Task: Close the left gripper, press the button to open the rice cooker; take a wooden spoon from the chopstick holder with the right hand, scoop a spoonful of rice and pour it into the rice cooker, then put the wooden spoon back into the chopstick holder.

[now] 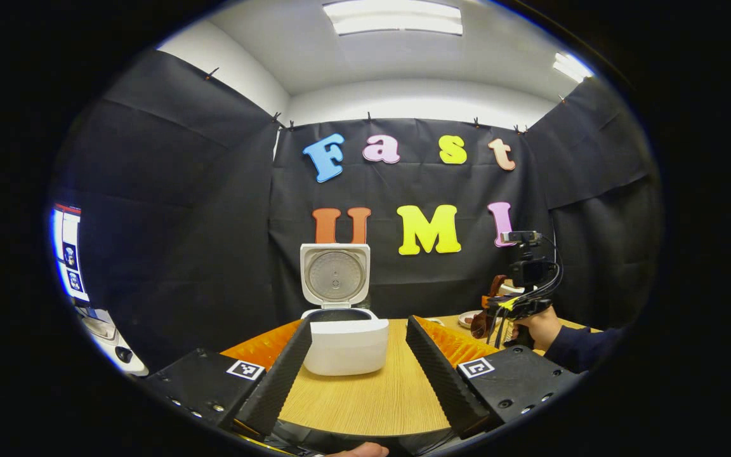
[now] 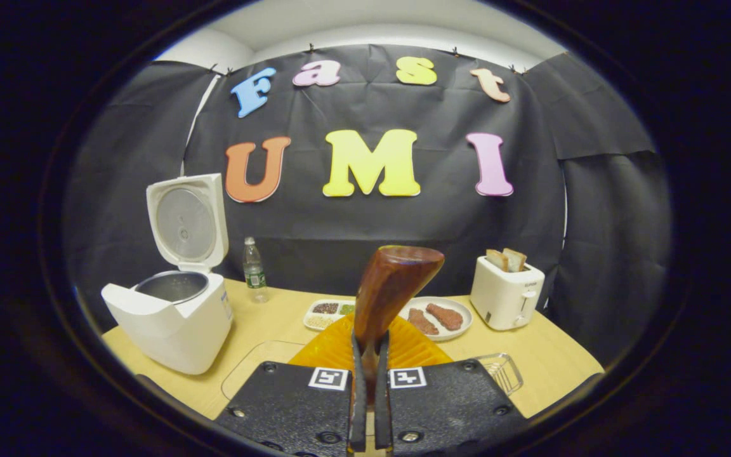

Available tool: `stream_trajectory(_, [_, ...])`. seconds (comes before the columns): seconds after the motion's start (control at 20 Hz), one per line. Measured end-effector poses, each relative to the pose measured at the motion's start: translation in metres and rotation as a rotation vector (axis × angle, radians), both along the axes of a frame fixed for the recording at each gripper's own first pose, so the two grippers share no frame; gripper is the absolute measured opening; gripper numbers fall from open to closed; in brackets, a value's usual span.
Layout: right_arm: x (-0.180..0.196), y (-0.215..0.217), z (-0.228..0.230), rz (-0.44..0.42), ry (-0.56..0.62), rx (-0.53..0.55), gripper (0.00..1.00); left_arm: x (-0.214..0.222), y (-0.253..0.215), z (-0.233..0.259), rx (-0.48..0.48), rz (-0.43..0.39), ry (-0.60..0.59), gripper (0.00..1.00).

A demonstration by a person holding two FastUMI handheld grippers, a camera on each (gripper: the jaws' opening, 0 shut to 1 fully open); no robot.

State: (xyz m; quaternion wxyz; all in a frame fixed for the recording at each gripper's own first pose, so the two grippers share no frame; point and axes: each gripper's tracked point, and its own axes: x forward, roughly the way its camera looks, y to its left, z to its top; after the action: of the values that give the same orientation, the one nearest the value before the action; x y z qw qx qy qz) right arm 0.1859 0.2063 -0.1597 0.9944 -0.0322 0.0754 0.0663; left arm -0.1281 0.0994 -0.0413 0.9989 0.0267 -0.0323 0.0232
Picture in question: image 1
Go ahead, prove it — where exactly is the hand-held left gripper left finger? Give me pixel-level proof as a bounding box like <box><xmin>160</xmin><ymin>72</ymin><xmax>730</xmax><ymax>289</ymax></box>
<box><xmin>143</xmin><ymin>315</ymin><xmax>313</xmax><ymax>439</ymax></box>

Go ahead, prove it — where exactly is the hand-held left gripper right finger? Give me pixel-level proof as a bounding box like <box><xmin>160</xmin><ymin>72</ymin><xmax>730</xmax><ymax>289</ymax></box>
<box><xmin>405</xmin><ymin>315</ymin><xmax>581</xmax><ymax>440</ymax></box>

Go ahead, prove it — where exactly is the brown wooden spoon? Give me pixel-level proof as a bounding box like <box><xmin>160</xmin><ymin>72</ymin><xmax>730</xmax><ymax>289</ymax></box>
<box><xmin>470</xmin><ymin>274</ymin><xmax>509</xmax><ymax>340</ymax></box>

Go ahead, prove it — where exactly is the white rice cooker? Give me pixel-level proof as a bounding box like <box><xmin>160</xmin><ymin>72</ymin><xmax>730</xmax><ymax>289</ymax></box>
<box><xmin>300</xmin><ymin>243</ymin><xmax>390</xmax><ymax>376</ymax></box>

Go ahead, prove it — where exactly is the white plastic device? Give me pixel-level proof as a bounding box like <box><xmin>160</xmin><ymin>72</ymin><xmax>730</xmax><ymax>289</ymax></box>
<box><xmin>77</xmin><ymin>307</ymin><xmax>149</xmax><ymax>376</ymax></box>

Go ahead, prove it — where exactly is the ceiling light panel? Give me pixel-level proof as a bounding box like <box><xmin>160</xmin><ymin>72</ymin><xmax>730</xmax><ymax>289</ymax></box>
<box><xmin>553</xmin><ymin>52</ymin><xmax>595</xmax><ymax>83</ymax></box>
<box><xmin>323</xmin><ymin>0</ymin><xmax>463</xmax><ymax>36</ymax></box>

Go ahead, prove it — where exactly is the white printed banner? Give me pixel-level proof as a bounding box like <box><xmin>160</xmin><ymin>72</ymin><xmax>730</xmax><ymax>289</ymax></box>
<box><xmin>53</xmin><ymin>203</ymin><xmax>90</xmax><ymax>303</ymax></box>

